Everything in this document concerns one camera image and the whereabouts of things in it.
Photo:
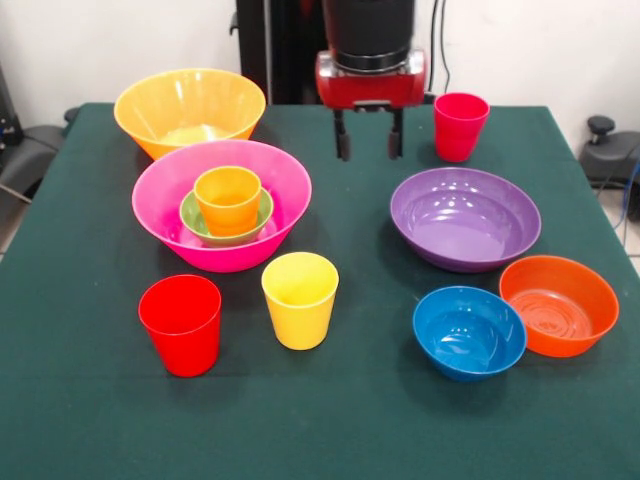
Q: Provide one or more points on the orange-red bowl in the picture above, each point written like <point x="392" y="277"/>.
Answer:
<point x="560" y="345"/>

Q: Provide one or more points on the dark green table cloth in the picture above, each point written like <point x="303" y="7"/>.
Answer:
<point x="320" y="425"/>

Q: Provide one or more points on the purple bowl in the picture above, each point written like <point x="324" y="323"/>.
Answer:
<point x="465" y="235"/>

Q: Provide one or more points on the large pink bowl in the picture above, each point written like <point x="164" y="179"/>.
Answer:
<point x="155" y="210"/>

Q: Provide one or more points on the red cup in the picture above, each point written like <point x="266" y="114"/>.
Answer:
<point x="185" y="350"/>

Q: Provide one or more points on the orange cup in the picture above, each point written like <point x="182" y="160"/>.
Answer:
<point x="230" y="230"/>
<point x="227" y="212"/>

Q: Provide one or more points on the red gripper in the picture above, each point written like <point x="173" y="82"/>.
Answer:
<point x="370" y="90"/>

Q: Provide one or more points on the stack of green bowls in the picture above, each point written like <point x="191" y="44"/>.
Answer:
<point x="190" y="215"/>

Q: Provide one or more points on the crimson cup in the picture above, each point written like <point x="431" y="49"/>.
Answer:
<point x="457" y="140"/>

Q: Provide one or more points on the blue bowl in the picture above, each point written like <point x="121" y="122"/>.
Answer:
<point x="470" y="367"/>

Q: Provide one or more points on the black machine base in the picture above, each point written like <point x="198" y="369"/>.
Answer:
<point x="610" y="160"/>
<point x="30" y="150"/>

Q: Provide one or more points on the yellow cup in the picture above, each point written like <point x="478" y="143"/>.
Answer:
<point x="300" y="325"/>

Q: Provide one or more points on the large orange bowl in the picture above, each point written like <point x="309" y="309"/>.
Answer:
<point x="150" y="115"/>

